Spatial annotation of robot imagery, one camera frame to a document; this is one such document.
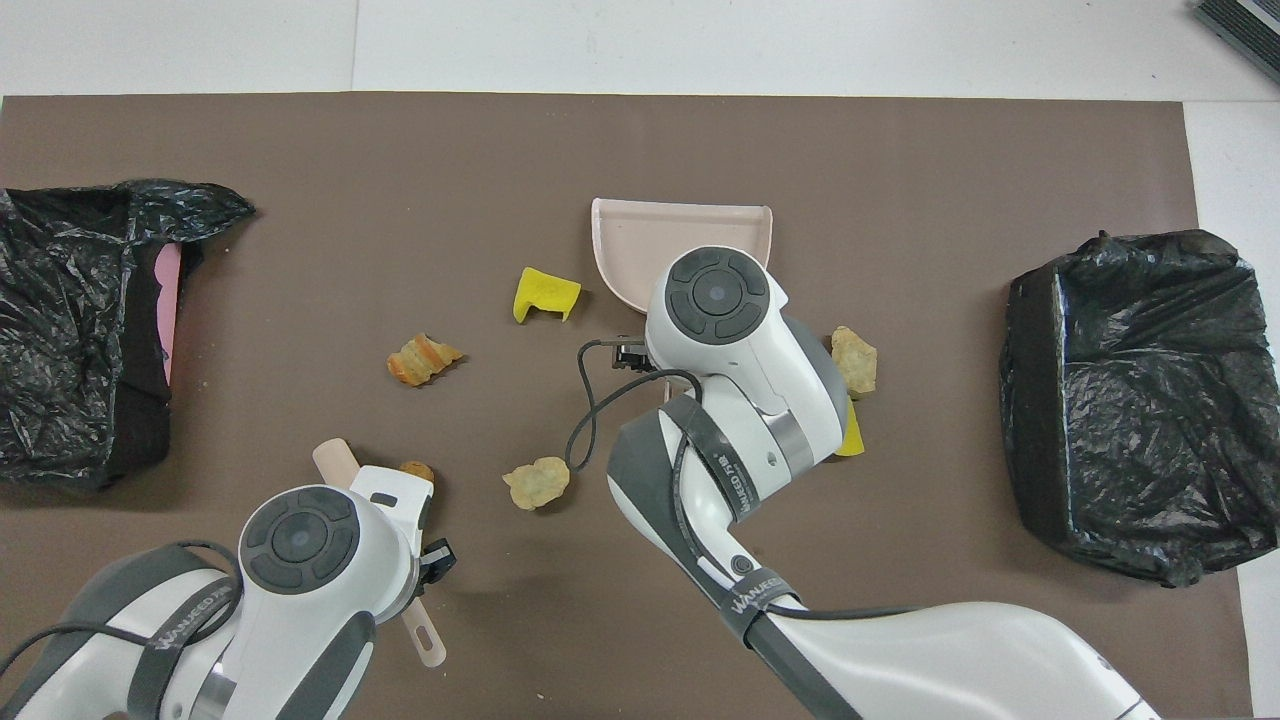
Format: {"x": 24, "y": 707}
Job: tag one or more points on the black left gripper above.
{"x": 437, "y": 560}

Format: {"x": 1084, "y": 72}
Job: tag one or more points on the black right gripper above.
{"x": 630, "y": 355}

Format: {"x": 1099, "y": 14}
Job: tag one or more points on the brown bread bun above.
{"x": 418, "y": 470}

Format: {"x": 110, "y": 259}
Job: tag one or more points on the notched yellow sponge piece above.
{"x": 540, "y": 292}

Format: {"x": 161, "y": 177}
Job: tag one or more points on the beige plastic dustpan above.
{"x": 630, "y": 245}

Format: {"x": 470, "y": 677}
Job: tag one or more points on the beige brush with black bristles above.
{"x": 335, "y": 460}

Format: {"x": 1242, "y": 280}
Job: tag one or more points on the orange striped bread piece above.
{"x": 420, "y": 362}

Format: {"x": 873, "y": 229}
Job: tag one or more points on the pale ridged bread chunk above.
{"x": 858, "y": 360}

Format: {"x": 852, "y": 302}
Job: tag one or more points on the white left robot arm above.
{"x": 300, "y": 620}

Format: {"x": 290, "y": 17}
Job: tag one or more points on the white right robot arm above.
{"x": 900, "y": 650}

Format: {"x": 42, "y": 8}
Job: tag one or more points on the pink bin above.
{"x": 170, "y": 300}

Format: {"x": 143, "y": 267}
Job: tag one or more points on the black bin bag over pink bin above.
{"x": 60, "y": 270}

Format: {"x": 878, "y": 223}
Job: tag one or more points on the black plastic bin bag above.
{"x": 1120, "y": 420}

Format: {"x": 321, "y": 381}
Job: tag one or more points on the brown table mat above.
{"x": 900, "y": 200}

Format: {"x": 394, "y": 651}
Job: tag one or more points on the grey ribbed device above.
{"x": 1245, "y": 25}

